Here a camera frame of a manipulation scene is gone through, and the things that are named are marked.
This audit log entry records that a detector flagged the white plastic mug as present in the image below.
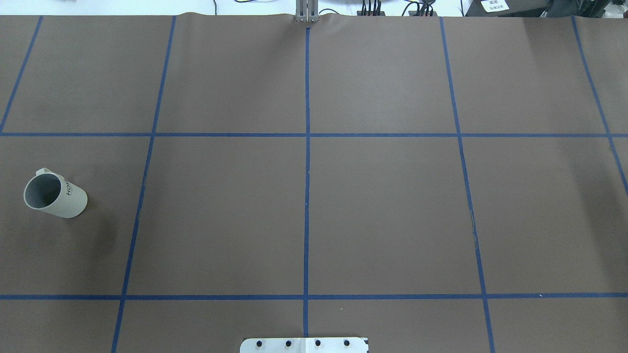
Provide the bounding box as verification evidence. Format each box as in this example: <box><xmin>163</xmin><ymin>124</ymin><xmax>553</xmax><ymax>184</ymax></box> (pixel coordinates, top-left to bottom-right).
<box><xmin>23</xmin><ymin>168</ymin><xmax>88</xmax><ymax>219</ymax></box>

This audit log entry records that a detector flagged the brown table mat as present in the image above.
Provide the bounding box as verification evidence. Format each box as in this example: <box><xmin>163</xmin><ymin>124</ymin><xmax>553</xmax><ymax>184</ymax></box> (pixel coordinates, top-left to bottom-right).
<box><xmin>1</xmin><ymin>13</ymin><xmax>627</xmax><ymax>353</ymax></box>

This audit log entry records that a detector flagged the aluminium frame post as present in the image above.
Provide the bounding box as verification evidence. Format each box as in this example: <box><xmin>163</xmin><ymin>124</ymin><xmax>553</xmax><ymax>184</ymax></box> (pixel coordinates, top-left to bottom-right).
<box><xmin>295</xmin><ymin>0</ymin><xmax>320</xmax><ymax>23</ymax></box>

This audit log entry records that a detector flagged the white pedestal base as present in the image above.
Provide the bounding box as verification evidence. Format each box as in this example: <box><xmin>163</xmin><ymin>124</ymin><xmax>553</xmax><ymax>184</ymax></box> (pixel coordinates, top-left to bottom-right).
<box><xmin>239</xmin><ymin>337</ymin><xmax>369</xmax><ymax>353</ymax></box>

